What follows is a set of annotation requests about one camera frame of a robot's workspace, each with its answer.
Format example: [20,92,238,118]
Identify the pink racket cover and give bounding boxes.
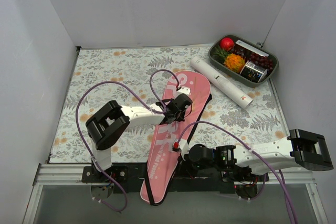
[140,71,212,206]

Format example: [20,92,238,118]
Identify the white shuttlecock tube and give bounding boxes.
[190,56,253,109]

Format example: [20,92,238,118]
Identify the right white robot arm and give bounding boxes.
[173,129,333,181]

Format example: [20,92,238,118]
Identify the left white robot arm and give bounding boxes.
[86,94,193,182]

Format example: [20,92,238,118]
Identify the floral table cloth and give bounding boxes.
[49,46,288,163]

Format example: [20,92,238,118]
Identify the green leafy sprig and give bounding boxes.
[213,46,228,62]

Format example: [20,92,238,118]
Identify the grey plastic tray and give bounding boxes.
[208,35,279,88]

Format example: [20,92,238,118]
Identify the red apple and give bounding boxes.
[219,38,235,51]

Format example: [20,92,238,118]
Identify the white box in tray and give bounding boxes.
[235,40,269,57]

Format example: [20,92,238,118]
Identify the dark red grapes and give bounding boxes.
[231,46,274,69]

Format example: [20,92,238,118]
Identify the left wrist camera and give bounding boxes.
[176,86,191,95]

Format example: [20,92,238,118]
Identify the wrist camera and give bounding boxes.
[172,140,189,155]
[176,86,191,95]

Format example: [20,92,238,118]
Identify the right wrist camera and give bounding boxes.
[172,140,189,155]

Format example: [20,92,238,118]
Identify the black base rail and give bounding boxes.
[81,163,269,202]

